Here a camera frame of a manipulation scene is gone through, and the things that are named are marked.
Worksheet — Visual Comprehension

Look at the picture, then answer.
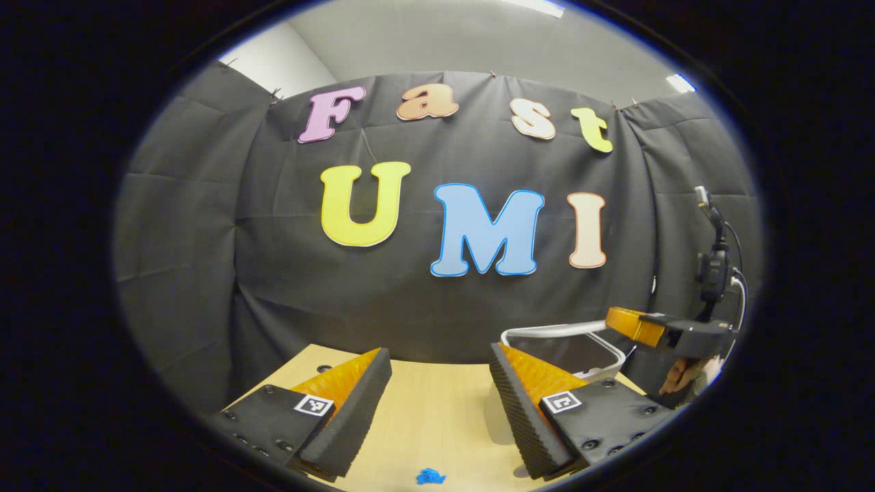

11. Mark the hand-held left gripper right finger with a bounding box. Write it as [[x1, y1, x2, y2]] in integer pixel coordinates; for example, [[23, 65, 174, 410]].
[[489, 343, 681, 481]]

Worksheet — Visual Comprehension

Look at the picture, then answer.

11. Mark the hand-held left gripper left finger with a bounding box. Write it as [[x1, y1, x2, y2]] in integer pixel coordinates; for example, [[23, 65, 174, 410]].
[[212, 347, 394, 482]]

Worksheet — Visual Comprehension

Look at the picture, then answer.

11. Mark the white desktop garbage bin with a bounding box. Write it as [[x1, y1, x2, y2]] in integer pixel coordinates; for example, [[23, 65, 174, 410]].
[[484, 320, 628, 445]]

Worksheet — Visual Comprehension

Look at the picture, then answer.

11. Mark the wooden desktop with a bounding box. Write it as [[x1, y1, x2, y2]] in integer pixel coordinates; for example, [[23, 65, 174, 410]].
[[273, 344, 650, 492]]

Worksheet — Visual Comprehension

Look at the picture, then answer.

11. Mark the black backdrop cloth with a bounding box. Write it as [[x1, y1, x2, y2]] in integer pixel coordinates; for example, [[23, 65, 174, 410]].
[[113, 60, 765, 418]]

